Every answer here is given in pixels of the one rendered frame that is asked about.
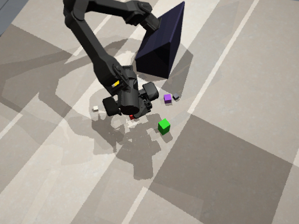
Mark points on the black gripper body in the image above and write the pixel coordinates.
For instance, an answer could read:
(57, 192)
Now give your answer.
(149, 89)

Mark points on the purple block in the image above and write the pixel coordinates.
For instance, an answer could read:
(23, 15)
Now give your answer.
(167, 98)

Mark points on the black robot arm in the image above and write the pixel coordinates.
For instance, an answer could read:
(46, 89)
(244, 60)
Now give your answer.
(106, 68)

